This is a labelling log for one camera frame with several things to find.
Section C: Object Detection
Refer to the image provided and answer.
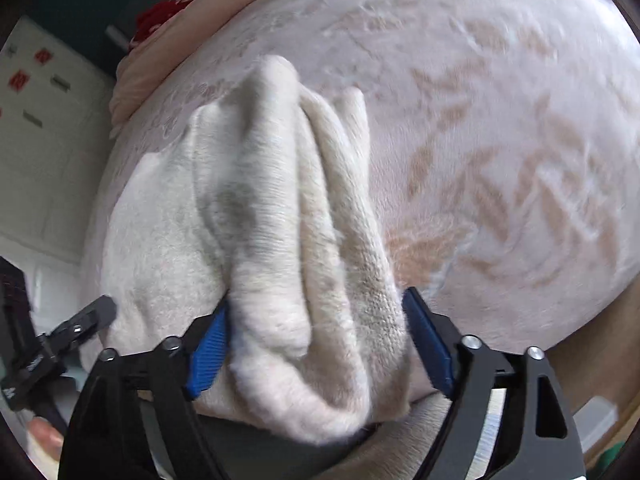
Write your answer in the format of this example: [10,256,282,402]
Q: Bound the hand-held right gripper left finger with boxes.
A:
[57,305,232,480]

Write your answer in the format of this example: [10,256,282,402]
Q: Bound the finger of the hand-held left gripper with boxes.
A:
[52,295,119,348]

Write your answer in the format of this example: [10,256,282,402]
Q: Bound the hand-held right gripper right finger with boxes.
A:
[401,287,587,480]

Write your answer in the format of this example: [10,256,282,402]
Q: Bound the cream sweater with black hearts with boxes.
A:
[102,55,436,446]

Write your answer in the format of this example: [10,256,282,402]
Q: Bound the person's left hand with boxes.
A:
[26,417,66,463]

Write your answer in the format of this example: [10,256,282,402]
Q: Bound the white wardrobe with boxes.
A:
[0,14,120,281]

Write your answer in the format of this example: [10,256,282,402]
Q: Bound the green object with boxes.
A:
[597,447,628,480]

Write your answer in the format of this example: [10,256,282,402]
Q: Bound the pink duvet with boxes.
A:
[109,0,281,138]

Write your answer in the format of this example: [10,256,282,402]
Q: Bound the pink butterfly printed blanket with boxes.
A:
[80,0,640,413]

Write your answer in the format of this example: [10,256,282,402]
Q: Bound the red pillow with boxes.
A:
[130,0,195,52]

